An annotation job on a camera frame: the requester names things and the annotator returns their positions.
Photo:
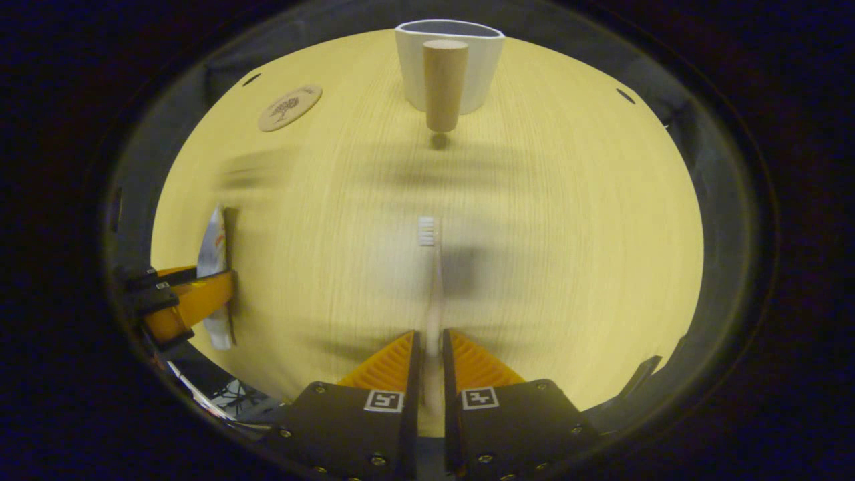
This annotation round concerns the wooden toothbrush with white bristles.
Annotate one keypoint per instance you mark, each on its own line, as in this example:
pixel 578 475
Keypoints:
pixel 427 231

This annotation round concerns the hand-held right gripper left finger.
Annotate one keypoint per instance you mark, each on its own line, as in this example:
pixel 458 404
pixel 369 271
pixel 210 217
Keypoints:
pixel 411 401

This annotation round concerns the black backdrop cloth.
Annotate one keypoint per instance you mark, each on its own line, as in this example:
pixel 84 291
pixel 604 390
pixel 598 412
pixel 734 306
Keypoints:
pixel 220 73

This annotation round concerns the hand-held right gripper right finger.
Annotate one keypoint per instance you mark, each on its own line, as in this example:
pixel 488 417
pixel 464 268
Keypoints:
pixel 451 401

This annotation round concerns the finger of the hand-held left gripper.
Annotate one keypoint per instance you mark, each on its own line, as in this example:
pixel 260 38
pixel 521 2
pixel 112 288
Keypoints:
pixel 194 304
pixel 157 275

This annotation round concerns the white toothpaste tube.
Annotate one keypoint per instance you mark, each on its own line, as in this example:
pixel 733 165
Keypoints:
pixel 214 247

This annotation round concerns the round wooden coaster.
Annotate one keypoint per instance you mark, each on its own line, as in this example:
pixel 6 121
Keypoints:
pixel 289 107

